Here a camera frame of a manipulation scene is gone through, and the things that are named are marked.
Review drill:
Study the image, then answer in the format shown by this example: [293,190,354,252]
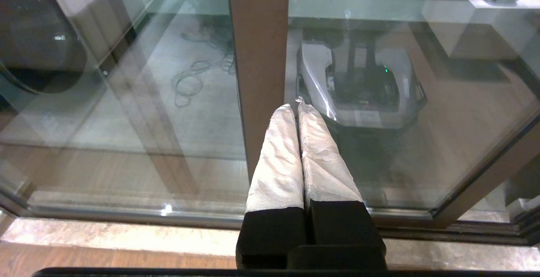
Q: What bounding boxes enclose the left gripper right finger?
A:
[297,100,386,255]

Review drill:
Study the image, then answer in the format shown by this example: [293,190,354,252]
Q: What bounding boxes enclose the brown framed sliding glass door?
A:
[97,0,540,229]

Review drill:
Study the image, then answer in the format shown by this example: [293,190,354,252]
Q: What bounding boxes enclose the dark front-load washing machine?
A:
[0,0,89,96]

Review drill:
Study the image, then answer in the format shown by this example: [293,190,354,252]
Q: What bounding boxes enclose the brown framed fixed glass panel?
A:
[0,0,292,229]

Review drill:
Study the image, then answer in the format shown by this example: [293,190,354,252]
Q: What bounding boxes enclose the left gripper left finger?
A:
[236,104,308,269]

